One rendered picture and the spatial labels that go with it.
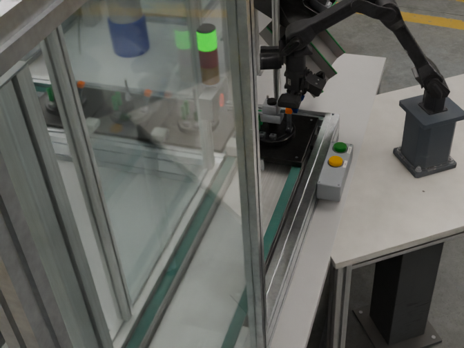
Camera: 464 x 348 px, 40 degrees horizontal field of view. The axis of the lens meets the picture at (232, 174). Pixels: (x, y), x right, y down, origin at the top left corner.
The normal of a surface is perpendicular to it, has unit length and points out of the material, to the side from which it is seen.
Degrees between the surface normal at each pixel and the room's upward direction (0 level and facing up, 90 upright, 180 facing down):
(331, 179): 0
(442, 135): 90
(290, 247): 0
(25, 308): 90
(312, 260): 0
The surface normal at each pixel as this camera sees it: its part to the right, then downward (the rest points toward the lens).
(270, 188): -0.06, -0.77
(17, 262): 0.95, 0.15
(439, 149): 0.31, 0.59
